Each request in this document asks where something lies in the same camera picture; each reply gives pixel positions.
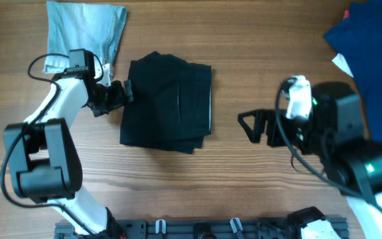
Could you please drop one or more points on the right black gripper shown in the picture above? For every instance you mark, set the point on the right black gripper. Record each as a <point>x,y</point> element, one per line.
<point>275,128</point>

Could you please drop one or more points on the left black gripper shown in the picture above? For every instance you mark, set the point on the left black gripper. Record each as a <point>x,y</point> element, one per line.
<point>117,94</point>

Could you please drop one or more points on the black garment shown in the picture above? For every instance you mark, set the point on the black garment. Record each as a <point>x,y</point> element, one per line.
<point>172,104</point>

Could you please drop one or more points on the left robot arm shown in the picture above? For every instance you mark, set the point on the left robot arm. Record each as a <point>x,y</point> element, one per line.
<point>42,168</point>

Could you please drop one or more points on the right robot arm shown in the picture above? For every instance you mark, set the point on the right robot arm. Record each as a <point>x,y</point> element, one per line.
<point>323,129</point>

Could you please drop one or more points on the folded light blue jeans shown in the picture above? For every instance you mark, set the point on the folded light blue jeans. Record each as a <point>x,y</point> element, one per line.
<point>71,26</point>

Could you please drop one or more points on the white paper sheet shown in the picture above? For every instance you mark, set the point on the white paper sheet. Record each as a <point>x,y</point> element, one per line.
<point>340,61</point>

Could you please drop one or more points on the dark blue garment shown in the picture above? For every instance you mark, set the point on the dark blue garment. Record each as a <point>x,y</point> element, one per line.
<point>358,39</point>

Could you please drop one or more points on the red item under garment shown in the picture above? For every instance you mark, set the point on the red item under garment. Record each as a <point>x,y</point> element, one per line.
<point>346,14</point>

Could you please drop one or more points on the right white rail clip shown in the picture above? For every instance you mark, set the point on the right white rail clip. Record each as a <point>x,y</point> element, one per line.
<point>236,227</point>

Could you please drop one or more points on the white rail clip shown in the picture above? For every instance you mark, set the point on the white rail clip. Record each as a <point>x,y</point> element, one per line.
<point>236,227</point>
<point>160,226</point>

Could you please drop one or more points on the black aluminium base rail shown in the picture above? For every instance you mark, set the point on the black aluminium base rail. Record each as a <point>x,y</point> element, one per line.
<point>262,228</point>

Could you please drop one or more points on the left white rail clip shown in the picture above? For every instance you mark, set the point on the left white rail clip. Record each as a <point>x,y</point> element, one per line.
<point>160,226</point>

